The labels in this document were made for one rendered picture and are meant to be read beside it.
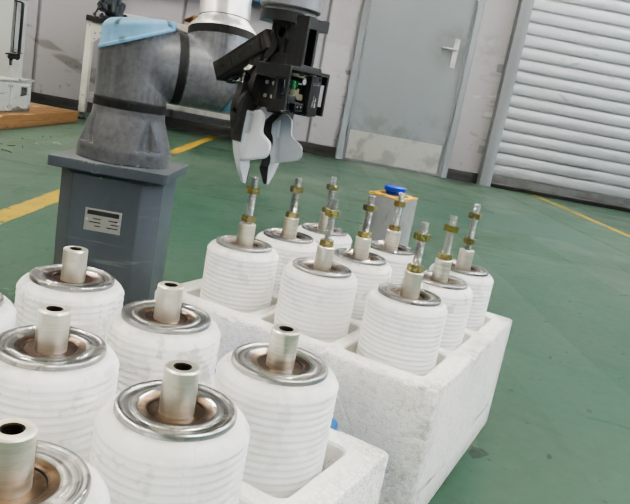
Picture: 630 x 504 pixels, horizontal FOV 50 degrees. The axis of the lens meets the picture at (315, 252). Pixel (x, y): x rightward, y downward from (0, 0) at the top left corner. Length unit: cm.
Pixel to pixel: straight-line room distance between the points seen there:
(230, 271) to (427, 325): 26
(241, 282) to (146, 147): 35
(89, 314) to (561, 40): 587
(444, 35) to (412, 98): 58
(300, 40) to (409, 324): 35
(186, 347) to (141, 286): 60
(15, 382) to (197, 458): 14
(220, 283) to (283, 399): 40
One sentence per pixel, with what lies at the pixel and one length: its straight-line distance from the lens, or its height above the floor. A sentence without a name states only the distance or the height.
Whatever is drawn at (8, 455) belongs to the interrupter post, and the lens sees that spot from 35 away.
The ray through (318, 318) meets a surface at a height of 20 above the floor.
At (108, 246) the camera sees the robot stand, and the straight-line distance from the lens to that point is 113.
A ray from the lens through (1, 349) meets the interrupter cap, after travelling 51.
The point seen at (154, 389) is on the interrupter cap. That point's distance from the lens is 46.
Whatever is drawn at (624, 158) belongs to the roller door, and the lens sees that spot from 653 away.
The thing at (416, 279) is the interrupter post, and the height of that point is 27.
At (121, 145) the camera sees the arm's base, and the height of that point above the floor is 33.
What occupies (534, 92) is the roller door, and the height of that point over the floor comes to 85.
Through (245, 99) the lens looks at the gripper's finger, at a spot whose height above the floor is 44.
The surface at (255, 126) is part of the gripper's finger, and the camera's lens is 85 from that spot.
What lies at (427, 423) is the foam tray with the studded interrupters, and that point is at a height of 14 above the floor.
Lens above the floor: 45
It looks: 12 degrees down
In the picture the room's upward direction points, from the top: 11 degrees clockwise
